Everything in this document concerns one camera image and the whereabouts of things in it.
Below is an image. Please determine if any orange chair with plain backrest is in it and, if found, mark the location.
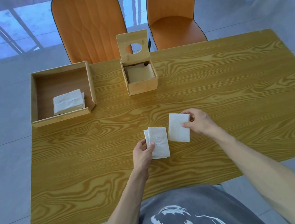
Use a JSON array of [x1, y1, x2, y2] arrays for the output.
[[141, 0, 209, 52]]

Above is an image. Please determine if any wooden napkin box with lid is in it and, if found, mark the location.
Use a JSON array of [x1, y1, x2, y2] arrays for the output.
[[115, 28, 161, 97]]

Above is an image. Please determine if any person's left hand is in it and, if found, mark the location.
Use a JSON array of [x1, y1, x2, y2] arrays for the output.
[[129, 138, 161, 178]]

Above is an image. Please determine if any grey printed shirt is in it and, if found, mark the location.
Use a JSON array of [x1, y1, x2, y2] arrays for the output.
[[127, 175, 269, 224]]

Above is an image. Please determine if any open wooden tray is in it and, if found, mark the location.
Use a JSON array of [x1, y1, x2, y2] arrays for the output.
[[23, 60, 100, 129]]

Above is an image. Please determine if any person's left forearm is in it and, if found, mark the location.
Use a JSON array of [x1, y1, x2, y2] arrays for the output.
[[76, 167, 160, 224]]

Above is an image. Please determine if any orange chair with stitched backrest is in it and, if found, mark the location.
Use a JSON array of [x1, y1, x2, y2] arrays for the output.
[[49, 0, 132, 70]]

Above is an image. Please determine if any person's right hand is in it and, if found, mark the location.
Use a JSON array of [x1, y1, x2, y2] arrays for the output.
[[179, 104, 222, 142]]

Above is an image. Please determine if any person's right forearm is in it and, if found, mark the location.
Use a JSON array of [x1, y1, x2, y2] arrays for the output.
[[212, 113, 295, 224]]

